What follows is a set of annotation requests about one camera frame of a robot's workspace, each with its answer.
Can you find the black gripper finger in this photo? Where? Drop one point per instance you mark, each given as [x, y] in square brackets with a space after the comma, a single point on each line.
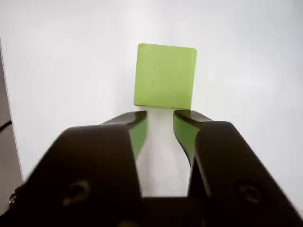
[236, 165]
[82, 165]

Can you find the green lego block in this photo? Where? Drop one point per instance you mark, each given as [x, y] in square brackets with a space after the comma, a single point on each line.
[165, 75]

